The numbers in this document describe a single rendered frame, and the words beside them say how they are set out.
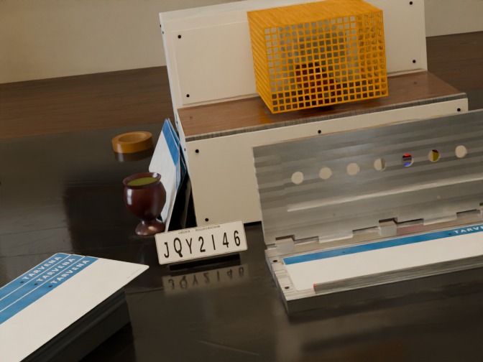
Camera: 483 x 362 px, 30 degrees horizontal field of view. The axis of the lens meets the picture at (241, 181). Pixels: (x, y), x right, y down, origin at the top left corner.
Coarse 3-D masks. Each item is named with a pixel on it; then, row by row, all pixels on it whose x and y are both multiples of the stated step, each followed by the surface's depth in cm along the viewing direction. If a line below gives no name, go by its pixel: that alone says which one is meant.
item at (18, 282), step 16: (64, 256) 146; (32, 272) 142; (16, 288) 137; (112, 304) 141; (80, 320) 135; (96, 320) 138; (112, 320) 141; (128, 320) 144; (64, 336) 132; (80, 336) 135; (96, 336) 138; (48, 352) 129; (64, 352) 132; (80, 352) 135
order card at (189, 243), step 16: (224, 224) 162; (240, 224) 163; (160, 240) 161; (176, 240) 161; (192, 240) 162; (208, 240) 162; (224, 240) 162; (240, 240) 162; (160, 256) 161; (176, 256) 161; (192, 256) 161
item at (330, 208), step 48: (288, 144) 154; (336, 144) 156; (384, 144) 157; (432, 144) 158; (480, 144) 159; (288, 192) 156; (336, 192) 157; (384, 192) 158; (432, 192) 158; (480, 192) 160; (336, 240) 158
